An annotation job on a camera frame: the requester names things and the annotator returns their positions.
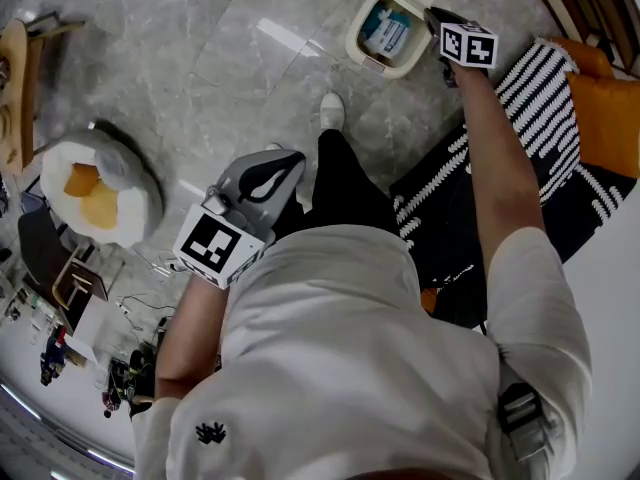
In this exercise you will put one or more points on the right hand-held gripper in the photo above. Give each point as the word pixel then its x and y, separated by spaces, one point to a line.
pixel 467 45

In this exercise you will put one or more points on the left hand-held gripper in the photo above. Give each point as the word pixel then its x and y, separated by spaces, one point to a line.
pixel 250 203

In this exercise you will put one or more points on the cream pedal trash bin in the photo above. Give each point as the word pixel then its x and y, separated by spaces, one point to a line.
pixel 357 43

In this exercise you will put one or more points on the person's right forearm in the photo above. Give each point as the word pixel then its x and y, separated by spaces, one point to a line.
pixel 495 168

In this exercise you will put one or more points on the person's left forearm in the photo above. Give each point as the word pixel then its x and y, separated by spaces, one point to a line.
pixel 192 328

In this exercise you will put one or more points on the person's white left shoe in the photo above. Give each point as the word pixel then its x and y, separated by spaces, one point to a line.
pixel 274 146

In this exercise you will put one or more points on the person's white shoe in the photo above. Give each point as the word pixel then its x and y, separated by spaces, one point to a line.
pixel 332 110
pixel 274 146

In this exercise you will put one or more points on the blue white packet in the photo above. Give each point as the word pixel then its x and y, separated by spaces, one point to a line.
pixel 390 33

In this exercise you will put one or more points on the person's black trousers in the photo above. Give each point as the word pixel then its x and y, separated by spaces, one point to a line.
pixel 345 188

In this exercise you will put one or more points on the black white striped sofa blanket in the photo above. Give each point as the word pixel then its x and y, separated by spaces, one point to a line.
pixel 540 118

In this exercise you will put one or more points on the person's white right shoe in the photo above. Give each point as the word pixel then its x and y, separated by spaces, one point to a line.
pixel 332 110

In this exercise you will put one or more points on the wooden slatted furniture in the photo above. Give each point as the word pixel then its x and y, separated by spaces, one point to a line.
pixel 590 3

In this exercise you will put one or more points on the round yellow cushion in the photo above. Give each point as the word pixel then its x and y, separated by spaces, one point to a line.
pixel 100 208

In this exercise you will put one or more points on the small orange cushion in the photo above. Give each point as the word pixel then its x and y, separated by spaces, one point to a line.
pixel 80 180

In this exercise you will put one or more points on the person's white shirt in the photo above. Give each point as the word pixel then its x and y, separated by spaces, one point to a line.
pixel 350 358

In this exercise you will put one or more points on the brown wooden chair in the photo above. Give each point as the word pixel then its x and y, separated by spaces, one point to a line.
pixel 82 280

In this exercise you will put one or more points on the black stool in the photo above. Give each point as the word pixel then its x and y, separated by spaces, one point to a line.
pixel 42 248

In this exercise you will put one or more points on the pile of assorted clutter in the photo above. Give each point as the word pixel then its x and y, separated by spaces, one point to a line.
pixel 125 378

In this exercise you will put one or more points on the oval wooden side table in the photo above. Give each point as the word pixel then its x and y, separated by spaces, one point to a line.
pixel 15 83

